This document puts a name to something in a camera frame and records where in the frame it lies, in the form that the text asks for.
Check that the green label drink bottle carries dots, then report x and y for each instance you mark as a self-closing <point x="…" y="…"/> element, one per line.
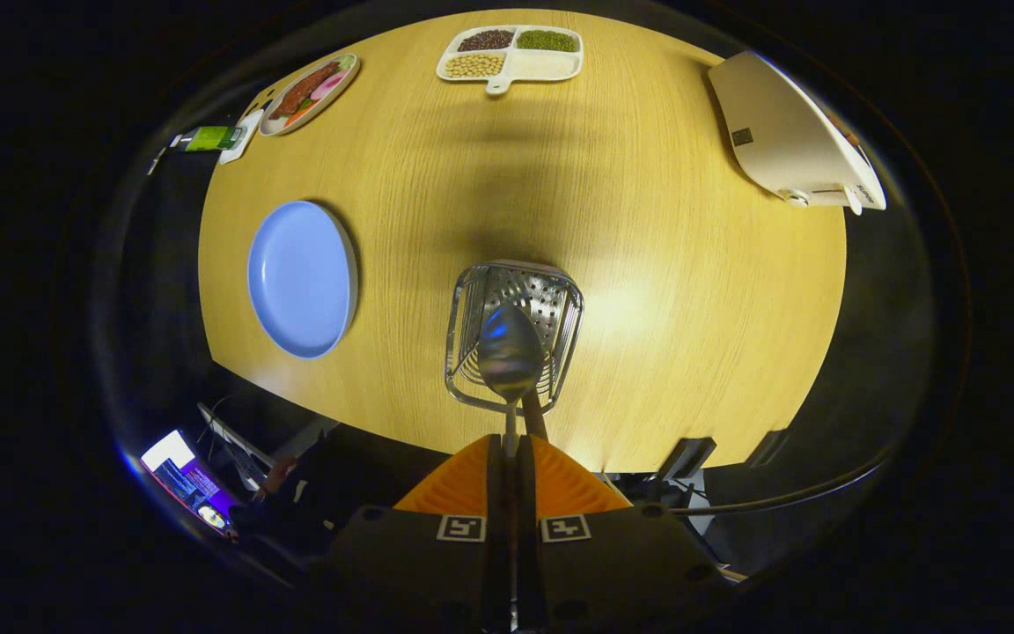
<point x="208" y="138"/>

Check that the white toaster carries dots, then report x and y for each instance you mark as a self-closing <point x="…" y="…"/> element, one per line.
<point x="780" y="141"/>

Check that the white square coaster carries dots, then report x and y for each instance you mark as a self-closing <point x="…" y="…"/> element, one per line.
<point x="238" y="153"/>

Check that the silver fork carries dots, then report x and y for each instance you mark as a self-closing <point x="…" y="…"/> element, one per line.
<point x="535" y="416"/>

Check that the silver spoon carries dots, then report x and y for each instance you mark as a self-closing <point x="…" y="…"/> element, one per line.
<point x="511" y="352"/>

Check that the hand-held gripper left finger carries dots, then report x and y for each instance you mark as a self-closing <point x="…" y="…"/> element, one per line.
<point x="498" y="493"/>

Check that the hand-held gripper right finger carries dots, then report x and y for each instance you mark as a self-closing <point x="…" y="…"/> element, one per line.
<point x="526" y="493"/>

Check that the lit computer monitor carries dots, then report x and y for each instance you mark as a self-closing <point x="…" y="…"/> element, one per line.
<point x="177" y="467"/>

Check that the plate of toy food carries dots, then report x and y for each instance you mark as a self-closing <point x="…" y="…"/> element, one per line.
<point x="304" y="88"/>

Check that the white cloth clip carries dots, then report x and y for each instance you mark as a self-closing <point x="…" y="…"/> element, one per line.
<point x="157" y="160"/>

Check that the white divided bean dish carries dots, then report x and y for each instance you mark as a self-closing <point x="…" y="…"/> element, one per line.
<point x="547" y="63"/>

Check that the grey laptop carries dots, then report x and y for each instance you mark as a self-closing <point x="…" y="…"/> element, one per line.
<point x="234" y="445"/>

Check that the black table bracket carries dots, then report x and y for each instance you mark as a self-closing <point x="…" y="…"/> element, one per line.
<point x="768" y="447"/>
<point x="686" y="458"/>

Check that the blue round plate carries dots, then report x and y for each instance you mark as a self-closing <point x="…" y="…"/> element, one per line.
<point x="300" y="277"/>

